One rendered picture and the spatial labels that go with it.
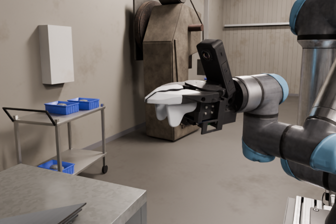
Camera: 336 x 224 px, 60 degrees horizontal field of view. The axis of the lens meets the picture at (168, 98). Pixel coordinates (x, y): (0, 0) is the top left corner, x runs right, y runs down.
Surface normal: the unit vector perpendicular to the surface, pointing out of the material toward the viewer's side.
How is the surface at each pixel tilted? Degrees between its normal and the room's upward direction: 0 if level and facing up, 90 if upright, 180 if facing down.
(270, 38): 90
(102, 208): 0
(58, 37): 90
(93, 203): 0
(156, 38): 64
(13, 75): 90
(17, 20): 90
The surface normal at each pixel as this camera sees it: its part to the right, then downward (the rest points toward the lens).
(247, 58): -0.44, 0.15
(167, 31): -0.50, -0.31
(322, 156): -0.76, 0.04
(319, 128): -0.37, -0.52
